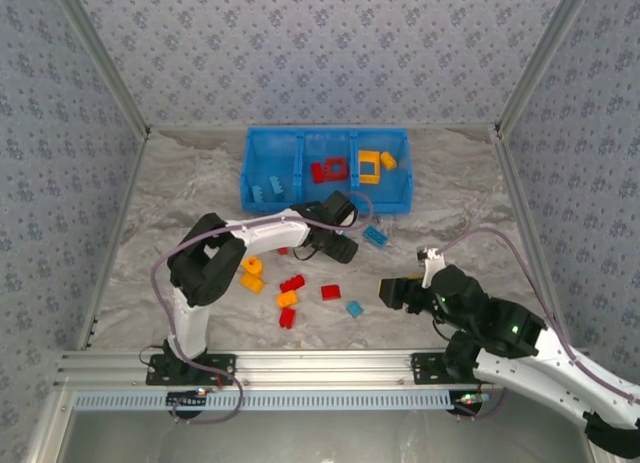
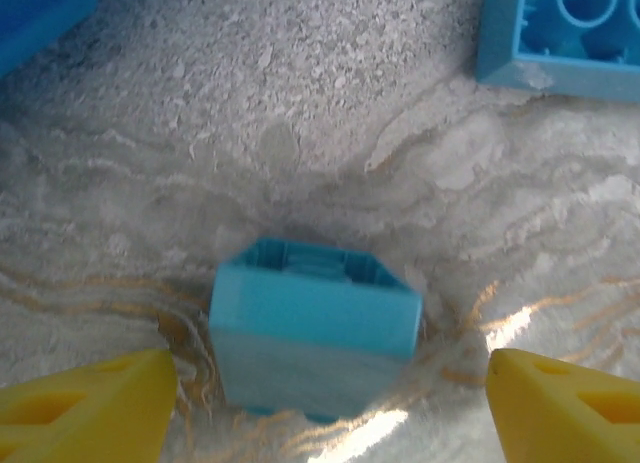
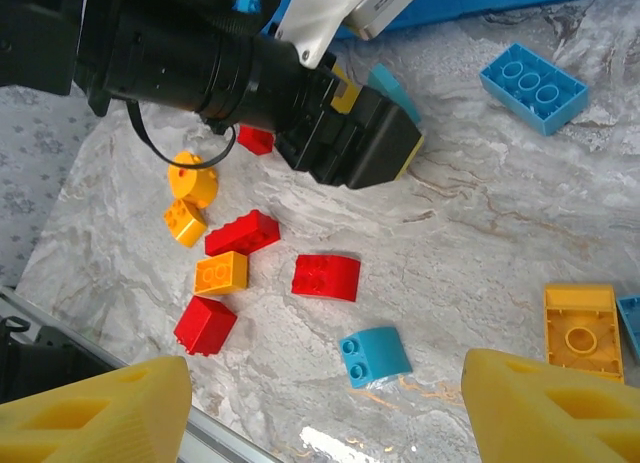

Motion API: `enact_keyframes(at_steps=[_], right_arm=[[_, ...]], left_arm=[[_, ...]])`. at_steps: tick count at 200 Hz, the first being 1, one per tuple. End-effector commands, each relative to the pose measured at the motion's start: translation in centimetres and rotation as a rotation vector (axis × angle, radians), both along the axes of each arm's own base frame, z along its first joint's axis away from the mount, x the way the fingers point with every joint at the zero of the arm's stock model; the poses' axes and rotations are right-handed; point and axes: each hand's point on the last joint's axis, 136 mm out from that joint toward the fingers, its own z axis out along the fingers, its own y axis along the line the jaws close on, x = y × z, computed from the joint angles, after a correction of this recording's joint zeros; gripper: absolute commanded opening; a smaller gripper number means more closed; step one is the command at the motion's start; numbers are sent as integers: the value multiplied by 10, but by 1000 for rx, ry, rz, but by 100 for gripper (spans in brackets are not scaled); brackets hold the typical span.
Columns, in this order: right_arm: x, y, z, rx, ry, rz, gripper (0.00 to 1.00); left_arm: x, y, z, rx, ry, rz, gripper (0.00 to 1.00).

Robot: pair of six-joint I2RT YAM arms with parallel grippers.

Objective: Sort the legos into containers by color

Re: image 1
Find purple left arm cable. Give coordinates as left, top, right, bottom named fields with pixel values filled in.
left=151, top=190, right=376, bottom=427

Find aluminium side rail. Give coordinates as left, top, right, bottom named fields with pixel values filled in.
left=77, top=130, right=151, bottom=352
left=489, top=127, right=569, bottom=344

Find small black controller board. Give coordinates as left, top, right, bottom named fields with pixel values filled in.
left=166, top=388, right=210, bottom=420
left=448, top=390, right=489, bottom=419

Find yellow window frame brick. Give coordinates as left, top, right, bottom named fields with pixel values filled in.
left=357, top=150, right=382, bottom=185

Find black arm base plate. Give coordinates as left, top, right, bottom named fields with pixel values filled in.
left=145, top=352, right=237, bottom=387
left=410, top=352, right=504, bottom=387

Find slotted grey cable duct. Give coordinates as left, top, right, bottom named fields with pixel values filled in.
left=73, top=390, right=457, bottom=412

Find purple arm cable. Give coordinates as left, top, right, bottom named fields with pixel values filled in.
left=437, top=228, right=640, bottom=423
left=151, top=190, right=376, bottom=427

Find red window frame brick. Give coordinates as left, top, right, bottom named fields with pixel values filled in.
left=322, top=156, right=350, bottom=182

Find yellow round-top block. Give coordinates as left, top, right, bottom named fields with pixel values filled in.
left=239, top=273, right=266, bottom=295

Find blue three-compartment bin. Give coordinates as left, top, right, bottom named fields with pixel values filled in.
left=238, top=126, right=416, bottom=217

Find aluminium frame post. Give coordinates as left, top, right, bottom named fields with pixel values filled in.
left=49, top=0, right=152, bottom=137
left=493, top=0, right=597, bottom=133

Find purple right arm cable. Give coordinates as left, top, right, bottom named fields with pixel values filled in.
left=437, top=228, right=640, bottom=423

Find steel front panel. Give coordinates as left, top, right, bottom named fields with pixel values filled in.
left=64, top=387, right=594, bottom=463

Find wide aluminium front rail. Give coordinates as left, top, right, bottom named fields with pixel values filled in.
left=52, top=350, right=599, bottom=389

